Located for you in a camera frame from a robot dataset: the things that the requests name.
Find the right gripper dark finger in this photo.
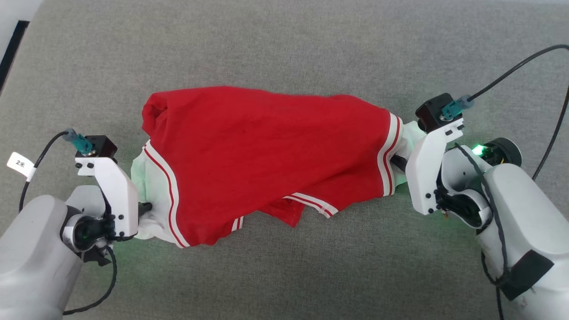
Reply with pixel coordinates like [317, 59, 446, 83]
[390, 155, 409, 175]

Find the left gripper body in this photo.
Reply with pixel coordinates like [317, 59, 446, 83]
[60, 185, 118, 267]

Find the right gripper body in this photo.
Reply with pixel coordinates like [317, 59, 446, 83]
[437, 137, 523, 230]

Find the red white sports garment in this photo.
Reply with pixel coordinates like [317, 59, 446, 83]
[130, 86, 423, 248]

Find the dark baseboard strip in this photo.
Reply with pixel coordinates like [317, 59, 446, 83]
[0, 20, 30, 92]

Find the white right camera bracket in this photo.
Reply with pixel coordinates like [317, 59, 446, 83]
[405, 117, 465, 216]

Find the white camera bracket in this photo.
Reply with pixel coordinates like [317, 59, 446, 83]
[405, 117, 465, 216]
[75, 156, 140, 239]

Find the white left camera bracket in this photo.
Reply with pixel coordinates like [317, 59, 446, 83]
[75, 156, 140, 239]

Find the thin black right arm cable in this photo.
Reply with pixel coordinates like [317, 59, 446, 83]
[453, 142, 511, 320]

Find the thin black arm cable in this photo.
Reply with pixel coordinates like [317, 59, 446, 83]
[62, 246, 118, 316]
[453, 142, 511, 320]

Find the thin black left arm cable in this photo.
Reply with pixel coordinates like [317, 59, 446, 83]
[62, 246, 118, 316]

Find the white cable label tag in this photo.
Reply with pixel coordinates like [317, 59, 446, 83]
[6, 152, 36, 182]

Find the black right arm strap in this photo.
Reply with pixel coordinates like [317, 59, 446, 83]
[498, 249, 555, 302]

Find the black right camera cable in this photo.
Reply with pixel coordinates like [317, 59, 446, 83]
[441, 44, 569, 181]

